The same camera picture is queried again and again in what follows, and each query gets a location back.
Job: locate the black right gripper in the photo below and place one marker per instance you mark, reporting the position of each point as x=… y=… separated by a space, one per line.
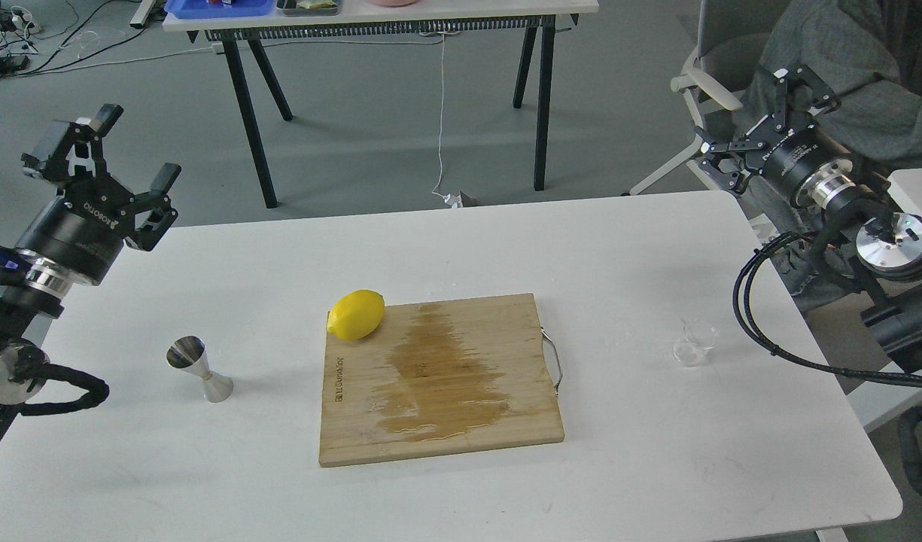
x=804 y=165

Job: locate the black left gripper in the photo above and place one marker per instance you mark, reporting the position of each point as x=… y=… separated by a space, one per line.
x=89 y=221

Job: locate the steel double jigger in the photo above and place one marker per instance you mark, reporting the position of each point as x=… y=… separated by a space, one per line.
x=188 y=354

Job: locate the small clear glass cup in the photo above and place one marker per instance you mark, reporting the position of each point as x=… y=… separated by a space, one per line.
x=697 y=340

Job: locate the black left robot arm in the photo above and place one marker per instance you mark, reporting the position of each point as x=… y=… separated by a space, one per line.
x=30 y=384

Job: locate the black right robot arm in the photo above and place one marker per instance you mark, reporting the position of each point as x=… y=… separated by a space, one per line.
x=865 y=245

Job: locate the white office chair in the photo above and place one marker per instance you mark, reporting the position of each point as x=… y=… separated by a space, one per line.
x=731 y=36

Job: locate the blue plastic tray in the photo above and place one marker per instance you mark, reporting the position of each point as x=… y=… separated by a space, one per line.
x=218 y=10

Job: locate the yellow lemon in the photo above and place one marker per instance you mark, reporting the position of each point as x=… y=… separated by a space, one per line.
x=356 y=315

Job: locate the white table black legs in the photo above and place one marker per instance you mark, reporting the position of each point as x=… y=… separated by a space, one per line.
x=383 y=23

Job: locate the bamboo cutting board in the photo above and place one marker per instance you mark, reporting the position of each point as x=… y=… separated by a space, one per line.
x=438 y=378

